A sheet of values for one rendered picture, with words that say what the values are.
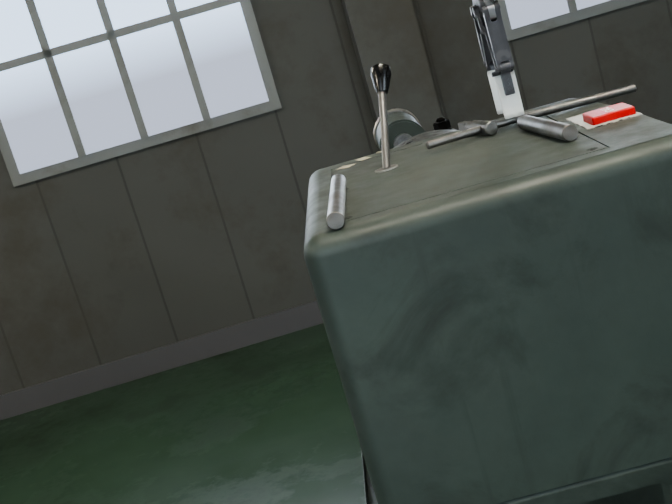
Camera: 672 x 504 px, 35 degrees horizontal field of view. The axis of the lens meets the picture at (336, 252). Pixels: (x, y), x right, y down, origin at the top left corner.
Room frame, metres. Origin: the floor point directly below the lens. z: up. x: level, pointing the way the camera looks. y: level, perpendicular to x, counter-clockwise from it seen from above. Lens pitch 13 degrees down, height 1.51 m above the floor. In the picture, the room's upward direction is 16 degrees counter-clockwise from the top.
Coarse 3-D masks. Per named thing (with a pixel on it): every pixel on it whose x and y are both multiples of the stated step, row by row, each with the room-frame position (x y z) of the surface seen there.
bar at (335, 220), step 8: (336, 176) 1.51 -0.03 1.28; (344, 176) 1.53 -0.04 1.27; (336, 184) 1.44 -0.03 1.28; (344, 184) 1.46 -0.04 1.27; (336, 192) 1.38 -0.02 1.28; (344, 192) 1.41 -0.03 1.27; (336, 200) 1.32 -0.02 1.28; (344, 200) 1.35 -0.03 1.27; (328, 208) 1.30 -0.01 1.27; (336, 208) 1.27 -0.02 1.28; (344, 208) 1.31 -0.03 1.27; (328, 216) 1.25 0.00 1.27; (336, 216) 1.25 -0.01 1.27; (344, 216) 1.26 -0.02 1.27; (328, 224) 1.25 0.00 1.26; (336, 224) 1.25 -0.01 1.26
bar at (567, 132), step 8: (520, 120) 1.56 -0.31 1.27; (528, 120) 1.53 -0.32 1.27; (536, 120) 1.49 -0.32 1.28; (544, 120) 1.47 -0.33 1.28; (520, 128) 1.57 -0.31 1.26; (528, 128) 1.52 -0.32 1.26; (536, 128) 1.48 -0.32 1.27; (544, 128) 1.45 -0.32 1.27; (552, 128) 1.42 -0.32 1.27; (560, 128) 1.39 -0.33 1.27; (568, 128) 1.38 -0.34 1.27; (576, 128) 1.38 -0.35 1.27; (552, 136) 1.42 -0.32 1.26; (560, 136) 1.38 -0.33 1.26; (568, 136) 1.38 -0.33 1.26; (576, 136) 1.38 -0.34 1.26
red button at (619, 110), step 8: (616, 104) 1.49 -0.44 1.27; (624, 104) 1.47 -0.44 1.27; (592, 112) 1.48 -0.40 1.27; (600, 112) 1.46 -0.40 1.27; (608, 112) 1.44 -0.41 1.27; (616, 112) 1.44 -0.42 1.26; (624, 112) 1.44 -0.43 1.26; (632, 112) 1.44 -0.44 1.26; (584, 120) 1.49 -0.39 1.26; (592, 120) 1.44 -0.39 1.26; (600, 120) 1.44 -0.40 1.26; (608, 120) 1.44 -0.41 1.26
